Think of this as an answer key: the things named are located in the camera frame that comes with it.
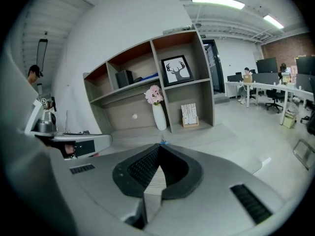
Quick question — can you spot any grey wooden desk hutch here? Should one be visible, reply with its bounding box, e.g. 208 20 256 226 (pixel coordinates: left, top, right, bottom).
82 29 216 135

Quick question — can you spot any pale green storage box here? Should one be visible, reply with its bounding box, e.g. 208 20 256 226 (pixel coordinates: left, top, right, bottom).
282 109 297 129

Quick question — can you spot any large black monitor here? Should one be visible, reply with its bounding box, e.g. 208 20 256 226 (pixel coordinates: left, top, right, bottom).
255 57 278 74

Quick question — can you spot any silver fisheye camera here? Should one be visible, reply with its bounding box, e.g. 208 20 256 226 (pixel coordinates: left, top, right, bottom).
36 111 59 134

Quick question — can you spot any small black monitor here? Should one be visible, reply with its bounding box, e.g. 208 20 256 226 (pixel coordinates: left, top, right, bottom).
226 74 244 83

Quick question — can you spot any framed deer picture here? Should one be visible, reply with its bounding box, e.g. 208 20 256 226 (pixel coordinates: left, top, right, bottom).
161 55 194 88

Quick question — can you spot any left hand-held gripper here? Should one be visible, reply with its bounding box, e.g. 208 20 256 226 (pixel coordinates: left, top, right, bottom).
24 99 114 160

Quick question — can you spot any grey door step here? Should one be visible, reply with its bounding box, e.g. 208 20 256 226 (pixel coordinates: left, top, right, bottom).
213 92 231 105

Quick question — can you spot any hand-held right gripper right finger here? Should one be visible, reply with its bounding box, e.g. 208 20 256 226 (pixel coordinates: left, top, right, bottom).
147 143 296 236

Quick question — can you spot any black swivel office chair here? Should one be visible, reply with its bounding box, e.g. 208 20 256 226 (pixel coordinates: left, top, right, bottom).
265 88 284 114

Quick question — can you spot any white ceramic vase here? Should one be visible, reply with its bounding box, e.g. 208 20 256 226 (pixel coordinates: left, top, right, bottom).
152 103 167 131

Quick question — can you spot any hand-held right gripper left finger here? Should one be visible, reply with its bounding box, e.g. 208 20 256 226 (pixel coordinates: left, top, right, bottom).
56 143 160 230

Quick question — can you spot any tree print desk calendar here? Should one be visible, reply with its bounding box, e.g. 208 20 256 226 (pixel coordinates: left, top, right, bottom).
181 103 199 128

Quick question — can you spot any pink flower bouquet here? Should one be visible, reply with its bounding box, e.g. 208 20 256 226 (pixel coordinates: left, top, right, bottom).
144 84 164 106

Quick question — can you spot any long ceiling light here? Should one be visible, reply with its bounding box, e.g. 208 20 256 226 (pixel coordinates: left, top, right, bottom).
190 0 246 11
263 14 285 30

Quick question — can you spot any black cantilever chair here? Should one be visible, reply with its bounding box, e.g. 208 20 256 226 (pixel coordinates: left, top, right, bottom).
292 77 315 171

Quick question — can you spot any long white office desk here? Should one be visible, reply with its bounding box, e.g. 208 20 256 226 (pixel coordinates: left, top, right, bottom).
225 81 315 125

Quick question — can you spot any dark desk partition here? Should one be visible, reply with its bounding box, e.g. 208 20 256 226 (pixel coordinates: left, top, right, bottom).
295 73 315 93
251 72 280 85

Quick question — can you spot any black door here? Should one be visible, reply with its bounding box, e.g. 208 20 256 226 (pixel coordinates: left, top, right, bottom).
201 39 226 94

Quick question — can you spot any black box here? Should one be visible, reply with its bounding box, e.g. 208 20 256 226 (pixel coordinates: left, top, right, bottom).
115 69 135 89

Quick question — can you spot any wide black monitor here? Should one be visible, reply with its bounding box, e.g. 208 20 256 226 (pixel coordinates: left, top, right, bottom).
295 56 315 76

